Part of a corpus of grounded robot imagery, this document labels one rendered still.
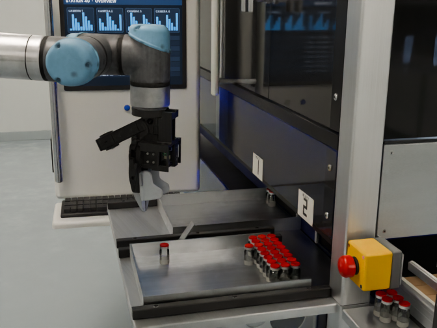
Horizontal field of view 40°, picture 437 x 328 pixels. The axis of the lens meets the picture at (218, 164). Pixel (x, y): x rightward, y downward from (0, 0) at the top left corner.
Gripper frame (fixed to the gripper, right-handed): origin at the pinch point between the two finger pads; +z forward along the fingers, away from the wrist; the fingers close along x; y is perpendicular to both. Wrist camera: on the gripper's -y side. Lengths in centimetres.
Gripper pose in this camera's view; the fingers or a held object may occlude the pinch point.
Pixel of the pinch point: (140, 204)
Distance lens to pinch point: 120.5
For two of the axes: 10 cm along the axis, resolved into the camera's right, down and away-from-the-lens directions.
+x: 2.8, -2.6, 9.2
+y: 9.6, 1.1, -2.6
